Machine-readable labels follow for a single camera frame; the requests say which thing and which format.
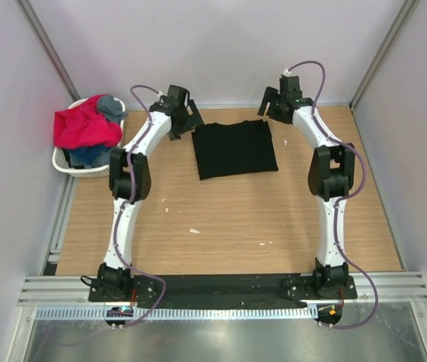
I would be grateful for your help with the red t shirt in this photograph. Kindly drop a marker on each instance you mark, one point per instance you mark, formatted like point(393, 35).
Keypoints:
point(84, 126)

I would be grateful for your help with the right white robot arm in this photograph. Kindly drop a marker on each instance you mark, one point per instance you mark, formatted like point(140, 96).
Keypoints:
point(330, 179)

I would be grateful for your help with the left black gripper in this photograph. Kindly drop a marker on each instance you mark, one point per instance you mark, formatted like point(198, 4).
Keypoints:
point(193, 121)

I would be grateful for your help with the dark blue t shirt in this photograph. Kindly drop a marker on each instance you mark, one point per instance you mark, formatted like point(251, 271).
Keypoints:
point(89, 157)

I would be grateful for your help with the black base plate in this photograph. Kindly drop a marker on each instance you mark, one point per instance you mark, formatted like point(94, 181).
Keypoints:
point(218, 292)

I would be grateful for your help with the grey blue t shirt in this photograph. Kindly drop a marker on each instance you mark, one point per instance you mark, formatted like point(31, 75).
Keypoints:
point(111, 109)

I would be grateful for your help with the aluminium frame rail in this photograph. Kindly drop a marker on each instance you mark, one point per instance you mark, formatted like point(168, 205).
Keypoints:
point(69, 290)

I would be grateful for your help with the white slotted cable duct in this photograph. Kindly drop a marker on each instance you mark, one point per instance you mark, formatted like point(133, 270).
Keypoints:
point(122, 313)

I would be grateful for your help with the white laundry basket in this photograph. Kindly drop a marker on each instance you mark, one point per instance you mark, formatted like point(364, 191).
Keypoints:
point(59, 159)

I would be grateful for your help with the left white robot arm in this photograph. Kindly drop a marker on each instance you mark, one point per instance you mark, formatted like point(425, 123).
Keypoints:
point(130, 183)

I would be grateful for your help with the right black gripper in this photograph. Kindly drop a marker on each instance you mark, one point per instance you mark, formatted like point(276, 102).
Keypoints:
point(269, 95)

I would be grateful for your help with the black t shirt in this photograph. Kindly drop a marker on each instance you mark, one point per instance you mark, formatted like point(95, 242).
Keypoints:
point(228, 150)

